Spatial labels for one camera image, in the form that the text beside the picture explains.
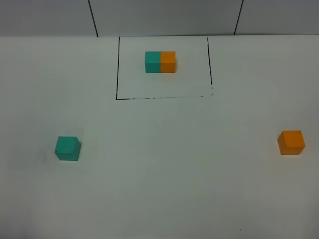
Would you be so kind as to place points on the teal template block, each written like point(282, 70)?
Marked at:
point(152, 62)

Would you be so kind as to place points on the orange template block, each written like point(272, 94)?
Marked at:
point(168, 62)

